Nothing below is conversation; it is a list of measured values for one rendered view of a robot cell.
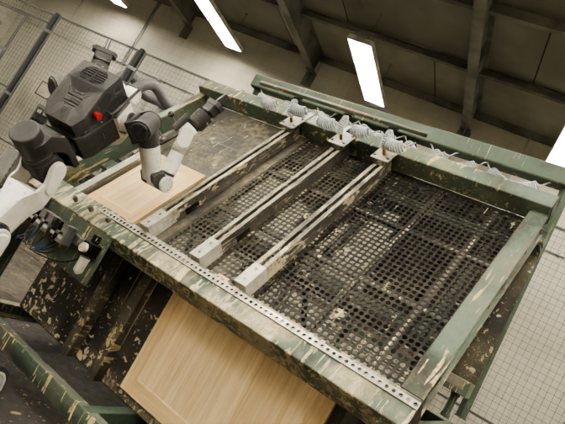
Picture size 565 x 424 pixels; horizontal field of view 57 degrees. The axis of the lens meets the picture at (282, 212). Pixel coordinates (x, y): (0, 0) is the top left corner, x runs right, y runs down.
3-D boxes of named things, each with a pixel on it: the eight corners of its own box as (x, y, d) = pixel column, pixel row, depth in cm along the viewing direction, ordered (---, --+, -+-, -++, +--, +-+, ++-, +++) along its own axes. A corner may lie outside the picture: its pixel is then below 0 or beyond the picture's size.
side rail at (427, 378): (398, 405, 172) (400, 386, 166) (524, 229, 236) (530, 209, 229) (419, 419, 168) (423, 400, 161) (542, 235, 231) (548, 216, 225)
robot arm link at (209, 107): (217, 99, 239) (198, 117, 238) (229, 114, 245) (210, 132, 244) (206, 93, 249) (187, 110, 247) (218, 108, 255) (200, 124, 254)
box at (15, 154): (-13, 177, 255) (7, 145, 257) (8, 186, 265) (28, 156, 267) (-1, 185, 249) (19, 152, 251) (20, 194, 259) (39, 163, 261)
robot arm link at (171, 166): (188, 157, 245) (171, 195, 245) (175, 151, 251) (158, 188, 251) (173, 150, 236) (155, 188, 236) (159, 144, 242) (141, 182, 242)
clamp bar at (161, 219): (139, 232, 241) (127, 190, 226) (300, 125, 309) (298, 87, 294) (154, 241, 235) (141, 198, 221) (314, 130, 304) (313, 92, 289)
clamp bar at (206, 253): (188, 262, 223) (178, 219, 208) (348, 142, 291) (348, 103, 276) (204, 272, 218) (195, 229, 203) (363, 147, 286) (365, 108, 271)
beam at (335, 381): (34, 198, 279) (26, 181, 272) (54, 187, 286) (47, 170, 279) (401, 448, 161) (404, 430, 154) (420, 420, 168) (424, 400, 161)
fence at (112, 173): (76, 194, 268) (74, 188, 266) (210, 119, 323) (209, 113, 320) (81, 198, 266) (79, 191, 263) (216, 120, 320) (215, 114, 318)
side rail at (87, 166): (54, 187, 285) (47, 170, 279) (202, 107, 349) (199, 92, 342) (60, 191, 282) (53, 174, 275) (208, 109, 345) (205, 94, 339)
